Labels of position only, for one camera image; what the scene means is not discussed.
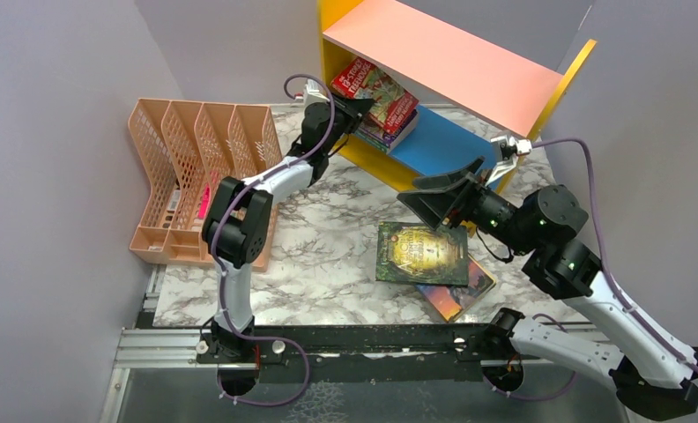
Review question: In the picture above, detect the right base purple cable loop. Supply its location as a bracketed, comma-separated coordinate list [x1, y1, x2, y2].
[480, 314, 578, 403]

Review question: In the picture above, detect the pink marker in organizer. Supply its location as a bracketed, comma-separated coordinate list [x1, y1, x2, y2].
[197, 183, 211, 219]

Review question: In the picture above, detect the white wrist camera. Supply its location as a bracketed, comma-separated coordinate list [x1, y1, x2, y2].
[486, 133, 532, 186]
[294, 79, 329, 108]

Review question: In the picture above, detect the green 104-storey treehouse book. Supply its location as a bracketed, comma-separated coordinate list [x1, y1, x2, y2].
[353, 131, 394, 154]

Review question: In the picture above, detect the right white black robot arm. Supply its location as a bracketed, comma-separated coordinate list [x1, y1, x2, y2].
[398, 160, 698, 421]

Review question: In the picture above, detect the dark green Alice book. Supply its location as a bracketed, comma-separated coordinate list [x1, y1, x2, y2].
[375, 221, 469, 286]

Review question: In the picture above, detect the yellow pink blue bookshelf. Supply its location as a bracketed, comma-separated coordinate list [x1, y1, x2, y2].
[317, 0, 598, 236]

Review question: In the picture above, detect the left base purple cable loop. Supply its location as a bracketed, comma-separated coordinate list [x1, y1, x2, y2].
[212, 274, 312, 409]

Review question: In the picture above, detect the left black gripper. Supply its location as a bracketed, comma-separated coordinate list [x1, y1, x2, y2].
[322, 92, 374, 154]

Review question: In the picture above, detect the orange plastic file organizer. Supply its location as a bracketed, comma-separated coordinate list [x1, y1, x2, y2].
[128, 98, 283, 267]

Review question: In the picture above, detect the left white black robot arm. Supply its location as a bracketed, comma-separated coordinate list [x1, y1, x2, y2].
[201, 96, 374, 362]

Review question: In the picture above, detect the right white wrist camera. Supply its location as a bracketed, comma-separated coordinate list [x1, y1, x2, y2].
[486, 133, 532, 186]

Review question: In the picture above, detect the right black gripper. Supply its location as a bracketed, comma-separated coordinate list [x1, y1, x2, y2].
[398, 155, 538, 256]

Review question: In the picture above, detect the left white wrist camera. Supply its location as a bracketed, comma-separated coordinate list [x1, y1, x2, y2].
[294, 79, 329, 108]

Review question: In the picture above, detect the black mounting rail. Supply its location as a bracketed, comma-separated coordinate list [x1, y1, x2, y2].
[197, 322, 543, 387]

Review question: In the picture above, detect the red 13-storey treehouse book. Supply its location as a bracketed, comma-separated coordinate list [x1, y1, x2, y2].
[330, 57, 419, 133]

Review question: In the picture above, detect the Jane Eyre book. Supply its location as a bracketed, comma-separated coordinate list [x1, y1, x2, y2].
[416, 254, 496, 323]

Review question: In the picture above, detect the purple 52-storey treehouse book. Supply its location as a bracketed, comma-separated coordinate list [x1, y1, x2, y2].
[355, 109, 419, 151]

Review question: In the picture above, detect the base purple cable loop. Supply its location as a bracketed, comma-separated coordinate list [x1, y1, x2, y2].
[480, 314, 578, 403]
[212, 274, 312, 409]

